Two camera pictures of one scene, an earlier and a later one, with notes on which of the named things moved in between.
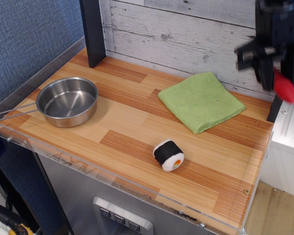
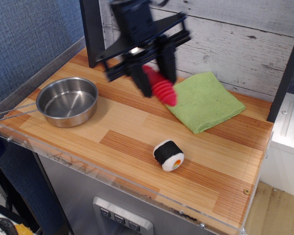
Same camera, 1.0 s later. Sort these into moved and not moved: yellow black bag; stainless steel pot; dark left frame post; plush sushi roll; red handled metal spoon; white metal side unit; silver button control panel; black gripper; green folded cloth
Moved: yellow black bag; red handled metal spoon; black gripper
Not moved: silver button control panel; white metal side unit; plush sushi roll; green folded cloth; dark left frame post; stainless steel pot
